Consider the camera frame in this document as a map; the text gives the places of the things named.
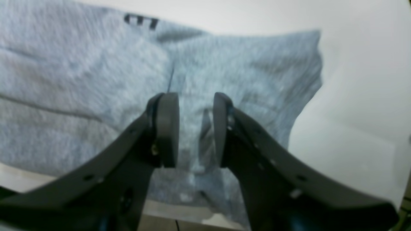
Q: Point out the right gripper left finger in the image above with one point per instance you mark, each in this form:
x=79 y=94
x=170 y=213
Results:
x=108 y=192

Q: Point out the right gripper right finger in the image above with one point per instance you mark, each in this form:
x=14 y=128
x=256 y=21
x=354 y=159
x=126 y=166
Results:
x=280 y=192

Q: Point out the grey T-shirt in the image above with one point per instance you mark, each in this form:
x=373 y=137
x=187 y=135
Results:
x=73 y=76

